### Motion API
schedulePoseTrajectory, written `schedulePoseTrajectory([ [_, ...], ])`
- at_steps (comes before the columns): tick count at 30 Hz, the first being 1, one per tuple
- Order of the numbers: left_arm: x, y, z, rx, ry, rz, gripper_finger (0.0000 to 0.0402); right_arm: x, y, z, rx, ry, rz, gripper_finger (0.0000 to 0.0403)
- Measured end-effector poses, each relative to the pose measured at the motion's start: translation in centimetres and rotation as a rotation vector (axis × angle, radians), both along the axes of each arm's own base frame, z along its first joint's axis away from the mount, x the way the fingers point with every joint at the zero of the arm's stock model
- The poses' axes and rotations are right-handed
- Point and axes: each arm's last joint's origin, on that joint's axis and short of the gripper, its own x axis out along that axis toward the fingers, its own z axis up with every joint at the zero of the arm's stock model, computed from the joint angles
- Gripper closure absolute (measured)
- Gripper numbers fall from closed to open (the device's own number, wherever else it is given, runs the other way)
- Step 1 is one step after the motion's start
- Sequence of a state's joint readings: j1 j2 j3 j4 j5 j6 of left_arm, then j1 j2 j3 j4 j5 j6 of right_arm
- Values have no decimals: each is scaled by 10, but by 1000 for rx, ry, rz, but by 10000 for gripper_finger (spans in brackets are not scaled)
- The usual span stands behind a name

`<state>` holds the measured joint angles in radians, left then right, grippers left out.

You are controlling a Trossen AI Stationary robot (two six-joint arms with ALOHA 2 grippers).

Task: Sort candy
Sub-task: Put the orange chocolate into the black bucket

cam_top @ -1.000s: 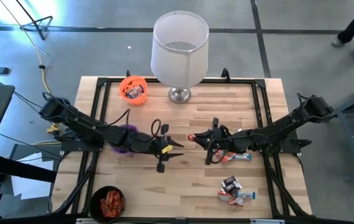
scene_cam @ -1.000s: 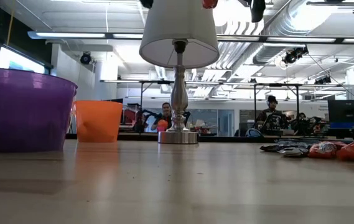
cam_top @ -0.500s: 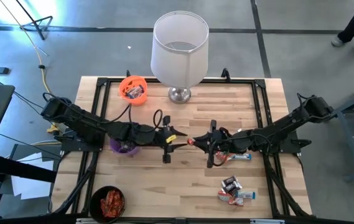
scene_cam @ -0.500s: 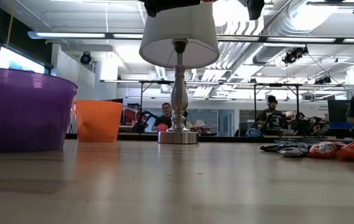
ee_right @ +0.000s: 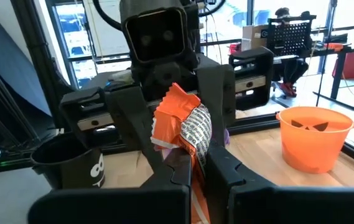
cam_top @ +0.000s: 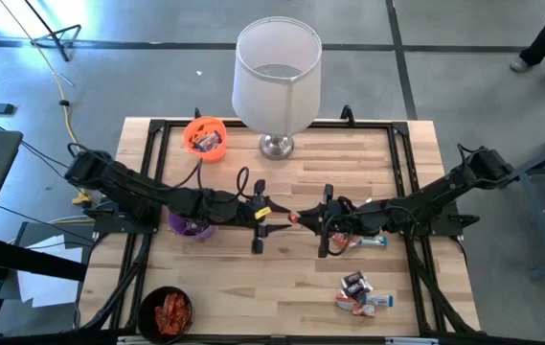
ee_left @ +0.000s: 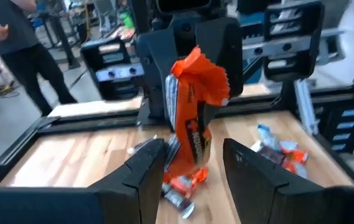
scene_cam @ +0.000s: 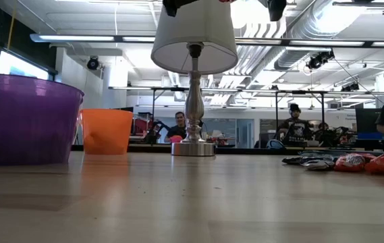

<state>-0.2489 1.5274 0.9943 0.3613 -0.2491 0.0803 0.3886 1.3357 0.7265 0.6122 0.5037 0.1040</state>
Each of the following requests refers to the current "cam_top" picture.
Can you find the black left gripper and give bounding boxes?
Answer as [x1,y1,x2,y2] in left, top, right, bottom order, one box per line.
[223,179,293,255]

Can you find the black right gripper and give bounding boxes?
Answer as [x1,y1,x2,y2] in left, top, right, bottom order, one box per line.
[295,184,365,259]

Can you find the brown silver Hershey's bar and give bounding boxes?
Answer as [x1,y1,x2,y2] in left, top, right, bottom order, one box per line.
[341,269,367,288]
[343,280,374,301]
[185,219,209,236]

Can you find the purple plastic bucket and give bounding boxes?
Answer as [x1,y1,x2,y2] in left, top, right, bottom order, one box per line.
[168,211,216,241]

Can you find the black plastic bucket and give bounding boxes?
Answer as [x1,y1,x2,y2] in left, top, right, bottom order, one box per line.
[136,286,195,345]

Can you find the orange pumpkin plastic bucket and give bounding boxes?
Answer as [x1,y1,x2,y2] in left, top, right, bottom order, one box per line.
[182,115,229,164]

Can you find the white shade silver table lamp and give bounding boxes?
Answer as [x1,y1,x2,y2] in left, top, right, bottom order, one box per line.
[231,16,324,162]

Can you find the blue grey metal table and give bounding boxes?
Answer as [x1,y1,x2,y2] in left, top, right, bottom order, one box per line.
[493,119,545,282]

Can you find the white paper sheets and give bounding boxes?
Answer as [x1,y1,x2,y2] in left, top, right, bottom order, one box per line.
[15,233,86,309]

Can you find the black desk base bar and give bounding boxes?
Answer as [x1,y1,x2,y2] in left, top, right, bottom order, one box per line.
[0,235,87,284]

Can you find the black metal stand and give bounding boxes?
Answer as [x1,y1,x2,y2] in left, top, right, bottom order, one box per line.
[22,0,83,63]

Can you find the yellow cable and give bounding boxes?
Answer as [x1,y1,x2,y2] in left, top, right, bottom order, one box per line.
[0,0,92,207]

